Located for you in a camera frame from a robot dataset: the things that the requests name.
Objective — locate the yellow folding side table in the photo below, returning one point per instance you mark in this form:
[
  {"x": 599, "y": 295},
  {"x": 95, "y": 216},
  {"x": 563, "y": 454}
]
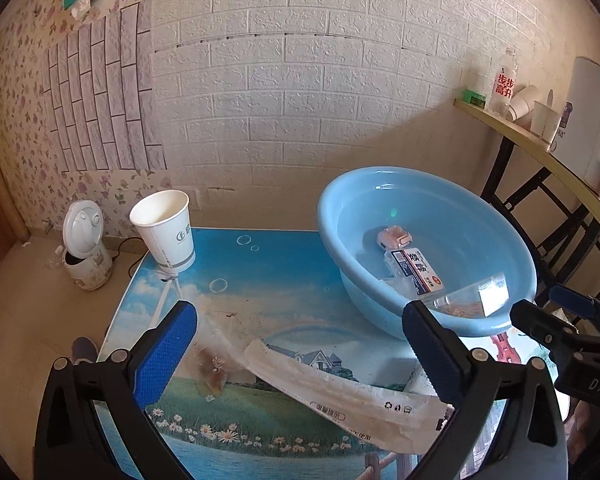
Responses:
[{"x": 565, "y": 249}]

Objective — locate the white paper cup on table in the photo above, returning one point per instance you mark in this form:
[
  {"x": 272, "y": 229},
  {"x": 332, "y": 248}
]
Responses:
[{"x": 162, "y": 219}]

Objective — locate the small green box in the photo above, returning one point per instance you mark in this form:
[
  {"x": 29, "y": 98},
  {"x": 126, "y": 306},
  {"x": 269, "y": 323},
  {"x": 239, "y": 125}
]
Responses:
[{"x": 473, "y": 98}]

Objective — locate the pink toy car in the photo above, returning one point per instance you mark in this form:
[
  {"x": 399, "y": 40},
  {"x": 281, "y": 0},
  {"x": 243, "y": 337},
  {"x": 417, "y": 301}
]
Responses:
[{"x": 393, "y": 238}]

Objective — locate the light blue plastic basin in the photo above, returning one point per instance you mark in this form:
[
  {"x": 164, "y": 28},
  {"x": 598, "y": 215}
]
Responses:
[{"x": 462, "y": 237}]

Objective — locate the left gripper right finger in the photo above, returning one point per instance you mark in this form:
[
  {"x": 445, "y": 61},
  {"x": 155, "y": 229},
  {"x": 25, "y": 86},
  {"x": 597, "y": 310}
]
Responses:
[{"x": 529, "y": 441}]

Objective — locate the white electric rice cooker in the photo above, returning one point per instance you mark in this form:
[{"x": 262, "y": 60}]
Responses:
[{"x": 86, "y": 258}]

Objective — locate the clear bag of cotton swabs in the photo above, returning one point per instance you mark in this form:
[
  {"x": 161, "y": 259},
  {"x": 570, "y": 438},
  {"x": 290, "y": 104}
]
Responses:
[{"x": 477, "y": 300}]

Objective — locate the small blue white carton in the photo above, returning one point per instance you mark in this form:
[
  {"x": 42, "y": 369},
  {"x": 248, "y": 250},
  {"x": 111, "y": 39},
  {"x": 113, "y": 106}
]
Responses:
[{"x": 411, "y": 264}]

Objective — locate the white electric kettle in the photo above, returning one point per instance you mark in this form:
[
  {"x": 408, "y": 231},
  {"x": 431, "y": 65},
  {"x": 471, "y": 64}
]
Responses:
[{"x": 577, "y": 141}]

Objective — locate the Face tissue pack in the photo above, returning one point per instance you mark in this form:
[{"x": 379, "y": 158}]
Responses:
[{"x": 419, "y": 383}]

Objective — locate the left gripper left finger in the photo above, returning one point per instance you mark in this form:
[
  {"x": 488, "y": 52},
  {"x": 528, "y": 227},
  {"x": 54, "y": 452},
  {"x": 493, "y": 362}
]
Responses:
[{"x": 69, "y": 440}]

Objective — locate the clear bottle red label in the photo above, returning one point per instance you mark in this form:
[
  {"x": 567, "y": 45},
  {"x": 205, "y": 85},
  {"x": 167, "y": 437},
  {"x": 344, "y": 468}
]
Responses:
[{"x": 504, "y": 82}]

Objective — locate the clear zip bag with food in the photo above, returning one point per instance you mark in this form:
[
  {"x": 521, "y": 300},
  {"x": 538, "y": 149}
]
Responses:
[{"x": 216, "y": 354}]

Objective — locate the upright paper cup on shelf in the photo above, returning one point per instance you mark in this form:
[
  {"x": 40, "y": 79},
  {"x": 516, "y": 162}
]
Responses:
[{"x": 545, "y": 122}]

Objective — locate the person's right hand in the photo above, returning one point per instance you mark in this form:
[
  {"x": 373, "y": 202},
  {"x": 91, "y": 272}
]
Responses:
[{"x": 580, "y": 428}]

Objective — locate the long white paper wrapper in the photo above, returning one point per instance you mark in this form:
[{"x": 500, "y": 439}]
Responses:
[{"x": 406, "y": 423}]

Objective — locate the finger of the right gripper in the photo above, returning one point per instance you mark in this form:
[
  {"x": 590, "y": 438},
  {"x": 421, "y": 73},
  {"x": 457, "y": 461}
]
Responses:
[
  {"x": 584, "y": 306},
  {"x": 547, "y": 327}
]

